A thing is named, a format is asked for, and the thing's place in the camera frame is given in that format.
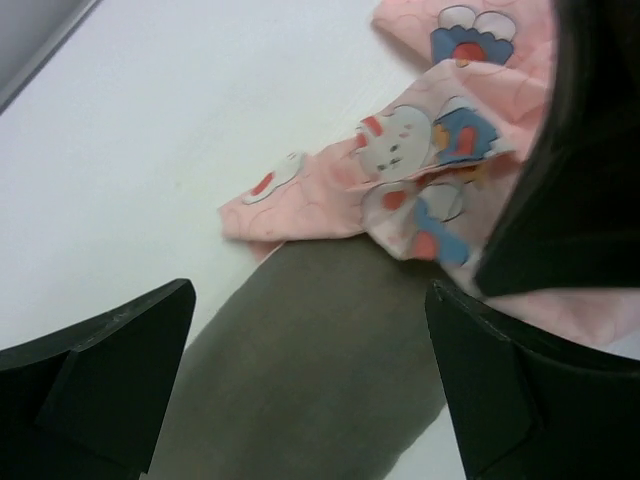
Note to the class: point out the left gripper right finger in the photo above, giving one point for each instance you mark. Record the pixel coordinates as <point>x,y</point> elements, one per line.
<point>527,404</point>

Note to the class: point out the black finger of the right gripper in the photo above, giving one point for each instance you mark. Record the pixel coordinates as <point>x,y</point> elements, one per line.
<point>573,217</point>

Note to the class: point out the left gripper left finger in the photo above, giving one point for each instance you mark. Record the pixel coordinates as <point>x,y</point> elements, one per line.
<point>89,401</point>

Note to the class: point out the pink cartoon pillowcase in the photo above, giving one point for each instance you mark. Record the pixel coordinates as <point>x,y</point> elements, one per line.
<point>428,177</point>

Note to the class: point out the grey pillow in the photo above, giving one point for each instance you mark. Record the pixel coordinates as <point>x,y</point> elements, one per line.
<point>320,366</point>

